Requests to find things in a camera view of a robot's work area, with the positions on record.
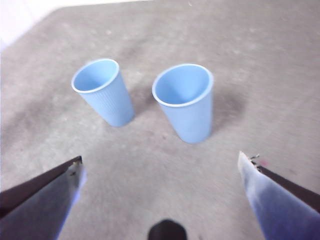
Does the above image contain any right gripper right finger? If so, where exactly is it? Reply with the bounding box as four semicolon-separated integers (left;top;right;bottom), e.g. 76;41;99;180
237;150;320;240

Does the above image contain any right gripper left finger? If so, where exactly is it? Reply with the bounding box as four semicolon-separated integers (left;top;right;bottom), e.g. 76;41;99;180
0;155;88;240

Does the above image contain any blue ribbed plastic cup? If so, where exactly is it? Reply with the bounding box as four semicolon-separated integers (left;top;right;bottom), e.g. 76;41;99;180
71;58;136;128
151;63;215;145

